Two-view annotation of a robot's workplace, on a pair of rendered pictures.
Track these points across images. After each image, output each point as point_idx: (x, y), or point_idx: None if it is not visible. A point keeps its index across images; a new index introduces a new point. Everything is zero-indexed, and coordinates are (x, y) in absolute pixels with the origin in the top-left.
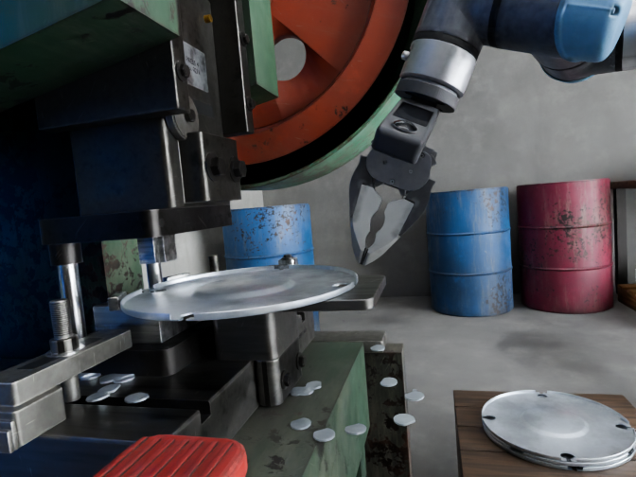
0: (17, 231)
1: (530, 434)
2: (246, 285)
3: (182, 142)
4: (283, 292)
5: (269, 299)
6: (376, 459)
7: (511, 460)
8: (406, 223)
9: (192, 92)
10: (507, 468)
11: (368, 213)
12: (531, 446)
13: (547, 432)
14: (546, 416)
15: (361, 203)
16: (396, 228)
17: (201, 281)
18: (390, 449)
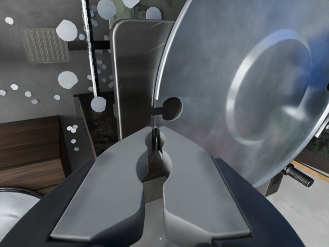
0: None
1: (15, 209)
2: (272, 84)
3: None
4: (232, 63)
5: (244, 25)
6: (112, 135)
7: (30, 184)
8: (77, 180)
9: None
10: (31, 175)
11: (181, 172)
12: (14, 198)
13: (2, 215)
14: (4, 233)
15: (214, 185)
16: (104, 165)
17: (304, 125)
18: (105, 141)
